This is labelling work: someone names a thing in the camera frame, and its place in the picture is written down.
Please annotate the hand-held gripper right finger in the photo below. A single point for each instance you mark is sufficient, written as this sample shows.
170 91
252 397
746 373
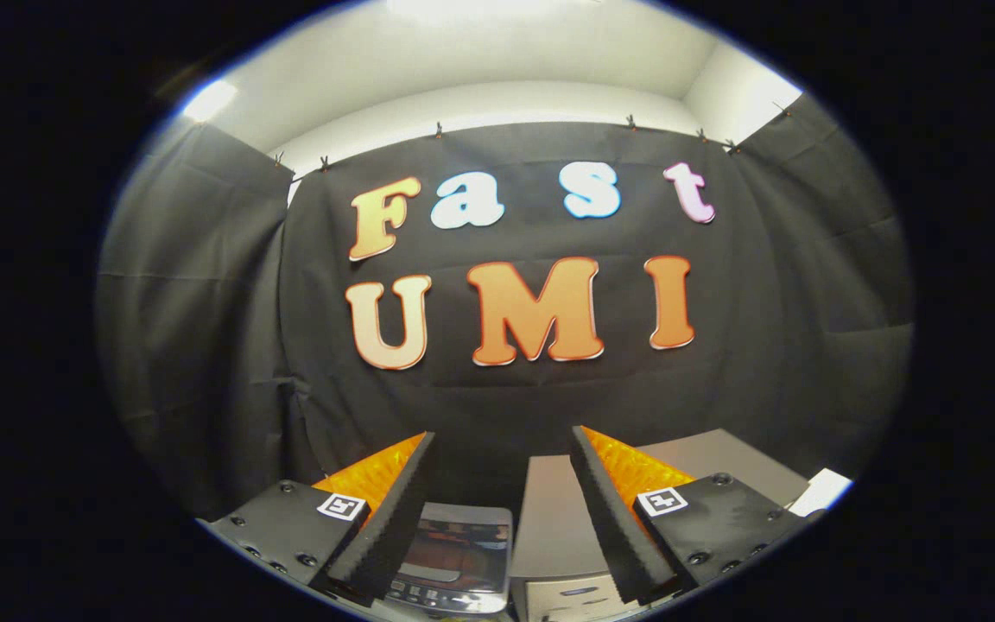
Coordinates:
614 527

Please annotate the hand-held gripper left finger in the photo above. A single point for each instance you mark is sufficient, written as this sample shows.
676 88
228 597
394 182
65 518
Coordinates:
389 527

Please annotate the dark glass washing machine lid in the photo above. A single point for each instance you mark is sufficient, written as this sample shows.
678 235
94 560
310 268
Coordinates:
463 544

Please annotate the grey washing machine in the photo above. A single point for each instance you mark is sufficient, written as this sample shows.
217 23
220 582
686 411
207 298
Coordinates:
446 598

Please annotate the black backdrop cloth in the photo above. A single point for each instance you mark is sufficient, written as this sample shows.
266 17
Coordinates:
204 302

